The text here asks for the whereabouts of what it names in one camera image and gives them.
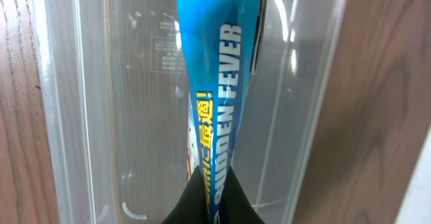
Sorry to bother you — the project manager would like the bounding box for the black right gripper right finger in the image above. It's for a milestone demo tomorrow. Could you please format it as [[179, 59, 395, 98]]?
[[220, 167, 265, 224]]

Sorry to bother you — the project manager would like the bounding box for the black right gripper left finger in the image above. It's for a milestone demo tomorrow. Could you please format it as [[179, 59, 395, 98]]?
[[162, 167, 208, 224]]

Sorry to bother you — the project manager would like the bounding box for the clear plastic container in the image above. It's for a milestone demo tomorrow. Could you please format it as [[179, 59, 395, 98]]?
[[33, 0, 346, 223]]

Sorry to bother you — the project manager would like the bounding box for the blue fever patch box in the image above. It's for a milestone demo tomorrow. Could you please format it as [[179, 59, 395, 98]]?
[[176, 0, 263, 223]]

